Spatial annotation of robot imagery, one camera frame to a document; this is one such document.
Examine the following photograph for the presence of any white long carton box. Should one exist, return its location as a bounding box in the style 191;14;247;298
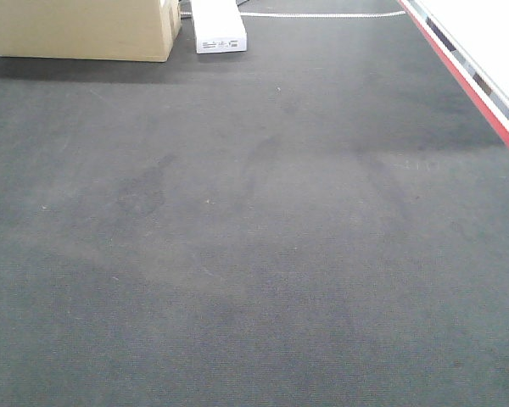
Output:
191;0;248;54

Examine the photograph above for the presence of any brown cardboard box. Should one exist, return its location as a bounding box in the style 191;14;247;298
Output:
0;0;182;62

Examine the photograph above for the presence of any white conveyor side rail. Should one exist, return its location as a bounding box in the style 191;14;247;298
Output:
400;1;509;149

